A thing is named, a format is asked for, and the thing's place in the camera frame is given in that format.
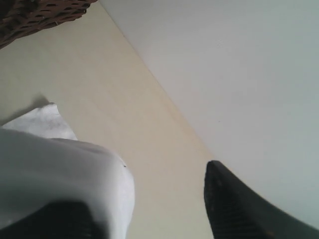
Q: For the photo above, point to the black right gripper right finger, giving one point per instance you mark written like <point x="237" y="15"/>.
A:
<point x="235" y="211"/>

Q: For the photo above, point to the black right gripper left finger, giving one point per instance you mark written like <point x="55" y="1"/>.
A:
<point x="58" y="219"/>

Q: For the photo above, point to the white t-shirt with red lettering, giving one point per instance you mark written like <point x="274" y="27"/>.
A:
<point x="42" y="161"/>

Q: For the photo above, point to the dark red wicker basket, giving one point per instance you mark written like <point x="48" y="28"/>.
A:
<point x="20" y="18"/>

